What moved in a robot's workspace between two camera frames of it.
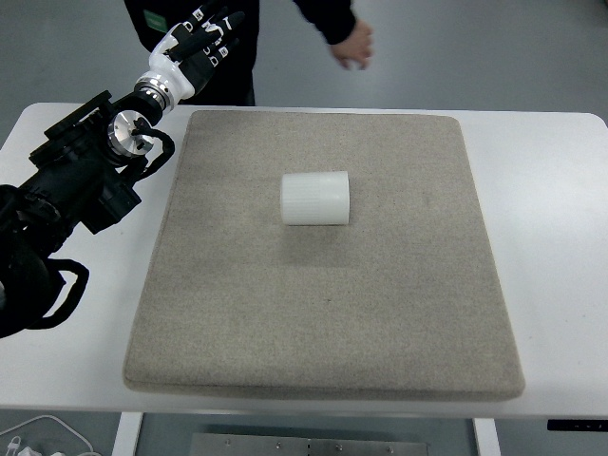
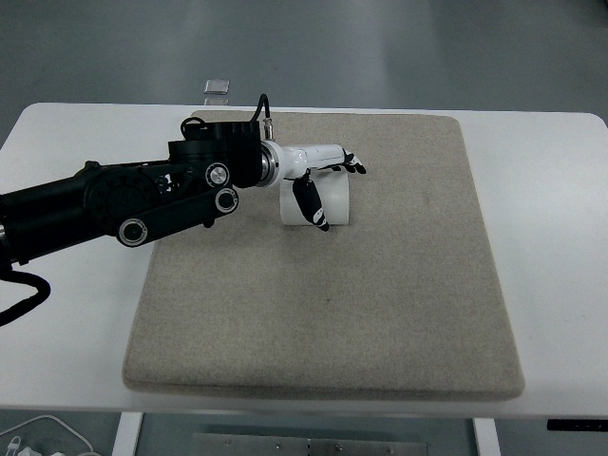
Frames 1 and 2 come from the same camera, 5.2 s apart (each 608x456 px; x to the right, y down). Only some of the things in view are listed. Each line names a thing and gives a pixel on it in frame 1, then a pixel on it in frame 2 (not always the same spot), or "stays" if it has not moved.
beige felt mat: [406, 299] stays
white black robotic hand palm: [185, 66] to [278, 162]
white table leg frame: [125, 442] stays
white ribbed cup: [314, 199] stays
